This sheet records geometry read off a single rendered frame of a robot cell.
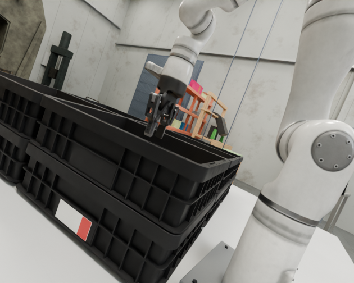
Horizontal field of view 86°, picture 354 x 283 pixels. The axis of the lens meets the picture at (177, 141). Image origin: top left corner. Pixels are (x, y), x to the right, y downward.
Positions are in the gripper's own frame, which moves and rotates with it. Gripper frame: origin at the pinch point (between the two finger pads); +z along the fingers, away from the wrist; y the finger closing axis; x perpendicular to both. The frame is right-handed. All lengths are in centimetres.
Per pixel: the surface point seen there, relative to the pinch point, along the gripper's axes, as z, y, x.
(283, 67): -285, 601, -21
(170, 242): 12.5, -19.0, -18.7
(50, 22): -210, 482, 899
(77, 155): 8.5, -18.0, 4.2
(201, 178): 2.0, -18.4, -19.2
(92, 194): 13.0, -18.7, -2.5
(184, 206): 7.2, -17.7, -18.4
